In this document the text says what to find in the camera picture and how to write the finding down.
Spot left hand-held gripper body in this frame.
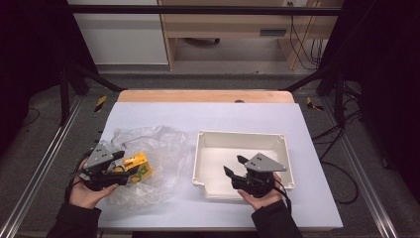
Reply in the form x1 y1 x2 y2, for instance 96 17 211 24
73 142 130 192

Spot white cabinet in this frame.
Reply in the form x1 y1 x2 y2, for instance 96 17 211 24
67 0 169 66

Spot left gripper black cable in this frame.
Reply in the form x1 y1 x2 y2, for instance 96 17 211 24
63 150 94 203

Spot yellow drink carton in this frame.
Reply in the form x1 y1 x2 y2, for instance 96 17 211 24
122 151 154 183

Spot clear printed plastic bag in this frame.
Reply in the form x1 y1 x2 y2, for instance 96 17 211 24
98 124 196 212

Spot black metal frame stand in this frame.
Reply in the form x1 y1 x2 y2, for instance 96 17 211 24
280 63 346 128
58 62 125 127

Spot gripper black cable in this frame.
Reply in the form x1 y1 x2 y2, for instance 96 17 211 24
63 150 94 203
272 178 293 213

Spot black horizontal frame bar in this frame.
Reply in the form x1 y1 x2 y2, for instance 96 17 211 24
65 4 343 17

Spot person's left hand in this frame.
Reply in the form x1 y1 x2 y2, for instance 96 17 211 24
68 158 120 210

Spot black curtain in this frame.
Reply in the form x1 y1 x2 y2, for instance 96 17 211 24
0 0 97 157
318 0 420 199

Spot looped black floor cable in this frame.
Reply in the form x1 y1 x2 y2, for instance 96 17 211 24
321 160 360 205

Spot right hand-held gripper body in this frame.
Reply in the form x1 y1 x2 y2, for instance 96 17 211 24
232 152 288 198

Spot yellow clamp left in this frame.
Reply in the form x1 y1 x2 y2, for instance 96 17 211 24
93 94 108 113

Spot person's right hand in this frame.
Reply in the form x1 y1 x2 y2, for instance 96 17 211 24
237 172 285 211

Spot white plastic bin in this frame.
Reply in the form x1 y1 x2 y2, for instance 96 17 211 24
192 129 296 202

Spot black floor cables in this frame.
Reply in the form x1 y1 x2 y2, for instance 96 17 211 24
311 82 365 163

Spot aluminium floor rail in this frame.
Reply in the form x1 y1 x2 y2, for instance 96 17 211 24
0 95 85 238
321 97 399 238

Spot black hanging cables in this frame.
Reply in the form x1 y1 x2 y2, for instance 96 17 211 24
288 1 326 70

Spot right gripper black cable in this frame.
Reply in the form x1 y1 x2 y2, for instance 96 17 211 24
272 178 293 213

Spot light wooden desk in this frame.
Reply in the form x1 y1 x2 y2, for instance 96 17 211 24
157 0 343 71

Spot yellow clamp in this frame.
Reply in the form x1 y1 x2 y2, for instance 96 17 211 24
305 96 325 112
93 94 108 113

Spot yellow clamp right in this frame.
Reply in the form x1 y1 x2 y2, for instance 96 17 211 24
305 96 325 112

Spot thin black floor cable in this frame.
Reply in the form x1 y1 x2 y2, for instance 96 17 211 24
22 107 42 128

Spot wooden table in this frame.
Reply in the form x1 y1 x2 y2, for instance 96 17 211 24
117 89 295 104

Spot white table mat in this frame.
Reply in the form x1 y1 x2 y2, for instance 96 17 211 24
95 101 345 231

